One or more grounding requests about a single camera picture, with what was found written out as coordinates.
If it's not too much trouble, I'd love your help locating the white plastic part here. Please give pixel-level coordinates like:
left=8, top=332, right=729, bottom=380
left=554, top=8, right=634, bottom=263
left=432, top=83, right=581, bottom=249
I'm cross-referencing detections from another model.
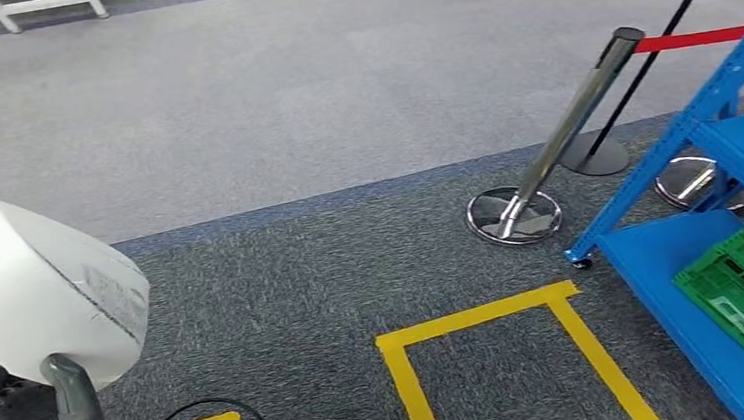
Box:
left=0, top=183, right=159, bottom=399

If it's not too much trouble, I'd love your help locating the white metal bench frame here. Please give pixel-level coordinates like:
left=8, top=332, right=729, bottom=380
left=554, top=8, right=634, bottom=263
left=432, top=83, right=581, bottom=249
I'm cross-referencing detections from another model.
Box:
left=0, top=0, right=112, bottom=37

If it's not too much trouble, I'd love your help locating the black pole grey disc stand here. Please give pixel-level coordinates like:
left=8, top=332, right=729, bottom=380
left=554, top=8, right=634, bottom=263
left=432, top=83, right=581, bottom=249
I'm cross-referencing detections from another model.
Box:
left=548, top=0, right=744, bottom=180

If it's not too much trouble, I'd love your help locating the blue metal shelf rack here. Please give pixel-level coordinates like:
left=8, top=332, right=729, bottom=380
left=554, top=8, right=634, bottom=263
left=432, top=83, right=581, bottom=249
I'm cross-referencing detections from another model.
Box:
left=545, top=0, right=744, bottom=420

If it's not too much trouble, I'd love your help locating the chrome barrier stanchion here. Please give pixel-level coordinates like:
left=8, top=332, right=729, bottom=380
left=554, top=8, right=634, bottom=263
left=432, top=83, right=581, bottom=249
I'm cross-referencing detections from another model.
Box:
left=652, top=151, right=744, bottom=228
left=452, top=25, right=662, bottom=250

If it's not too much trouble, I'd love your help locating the red barrier belt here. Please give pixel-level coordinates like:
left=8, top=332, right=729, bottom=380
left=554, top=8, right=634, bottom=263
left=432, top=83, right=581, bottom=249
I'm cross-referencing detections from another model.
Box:
left=632, top=24, right=744, bottom=56

